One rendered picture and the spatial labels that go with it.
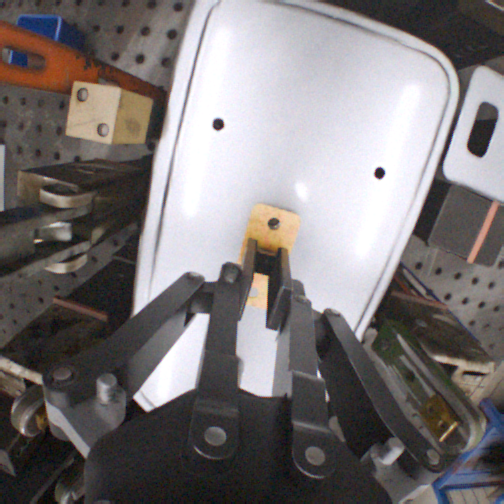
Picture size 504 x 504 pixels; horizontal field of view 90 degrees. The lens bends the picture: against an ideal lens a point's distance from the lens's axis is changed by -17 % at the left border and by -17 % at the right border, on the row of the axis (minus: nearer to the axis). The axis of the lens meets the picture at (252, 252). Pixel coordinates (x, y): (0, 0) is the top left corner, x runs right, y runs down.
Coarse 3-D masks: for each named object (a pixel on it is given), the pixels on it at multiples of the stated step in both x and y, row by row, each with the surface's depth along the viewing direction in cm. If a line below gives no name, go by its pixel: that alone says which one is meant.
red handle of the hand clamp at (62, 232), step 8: (56, 224) 18; (64, 224) 18; (72, 224) 18; (40, 232) 17; (48, 232) 18; (56, 232) 18; (64, 232) 18; (72, 232) 19; (48, 240) 18; (56, 240) 18; (64, 240) 18
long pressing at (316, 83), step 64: (256, 0) 18; (320, 0) 19; (192, 64) 20; (256, 64) 20; (320, 64) 20; (384, 64) 19; (448, 64) 19; (192, 128) 22; (256, 128) 22; (320, 128) 21; (384, 128) 21; (448, 128) 21; (192, 192) 24; (256, 192) 23; (320, 192) 23; (384, 192) 23; (192, 256) 25; (320, 256) 25; (384, 256) 24; (256, 320) 27; (192, 384) 30; (256, 384) 30
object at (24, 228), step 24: (0, 216) 14; (24, 216) 15; (48, 216) 16; (72, 216) 18; (0, 240) 13; (24, 240) 16; (72, 240) 20; (0, 264) 14; (24, 264) 15; (48, 264) 17; (0, 288) 14
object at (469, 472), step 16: (496, 416) 140; (496, 432) 146; (480, 448) 151; (496, 448) 144; (464, 464) 156; (480, 464) 155; (496, 464) 154; (448, 480) 159; (464, 480) 165; (480, 480) 166; (496, 480) 167; (496, 496) 145
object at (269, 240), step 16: (256, 208) 22; (272, 208) 22; (256, 224) 23; (288, 224) 23; (272, 240) 23; (288, 240) 23; (240, 256) 24; (256, 256) 23; (272, 256) 23; (256, 272) 23; (256, 288) 24; (256, 304) 25
